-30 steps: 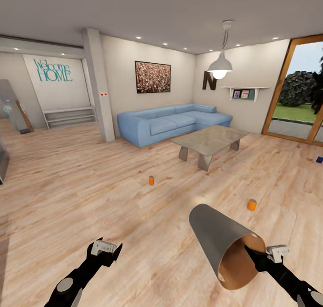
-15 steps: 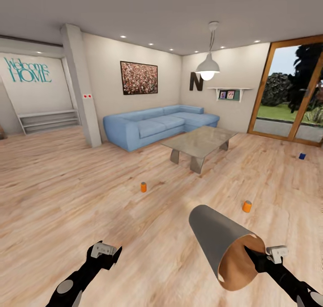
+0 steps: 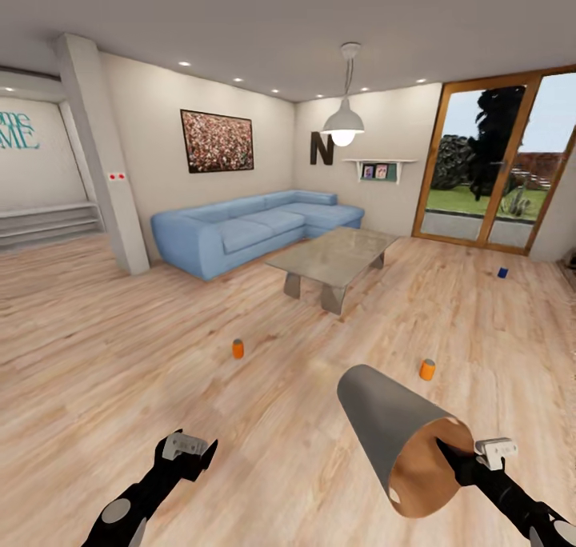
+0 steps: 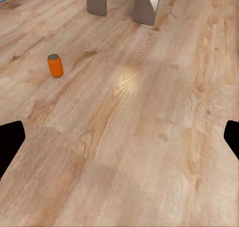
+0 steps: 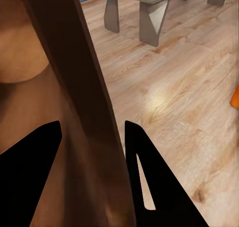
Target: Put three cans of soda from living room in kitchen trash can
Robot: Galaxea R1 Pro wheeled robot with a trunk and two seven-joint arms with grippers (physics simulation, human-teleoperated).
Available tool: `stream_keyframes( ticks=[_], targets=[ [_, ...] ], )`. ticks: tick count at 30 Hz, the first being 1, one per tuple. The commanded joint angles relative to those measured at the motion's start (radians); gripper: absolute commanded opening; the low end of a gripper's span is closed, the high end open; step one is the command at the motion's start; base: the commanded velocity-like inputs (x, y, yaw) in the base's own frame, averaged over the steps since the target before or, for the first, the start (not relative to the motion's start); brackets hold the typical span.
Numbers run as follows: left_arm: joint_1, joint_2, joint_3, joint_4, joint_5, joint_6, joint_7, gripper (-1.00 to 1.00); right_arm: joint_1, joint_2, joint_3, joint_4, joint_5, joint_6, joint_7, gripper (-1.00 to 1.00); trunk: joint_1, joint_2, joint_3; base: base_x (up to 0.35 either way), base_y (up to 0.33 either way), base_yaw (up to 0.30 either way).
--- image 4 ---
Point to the can of soda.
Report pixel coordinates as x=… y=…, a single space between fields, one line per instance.
x=55 y=65

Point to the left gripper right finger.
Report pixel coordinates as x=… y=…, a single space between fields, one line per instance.
x=231 y=135

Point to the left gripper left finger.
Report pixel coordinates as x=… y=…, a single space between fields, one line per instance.
x=12 y=136

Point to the coffee table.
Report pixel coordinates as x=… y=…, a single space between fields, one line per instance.
x=144 y=10

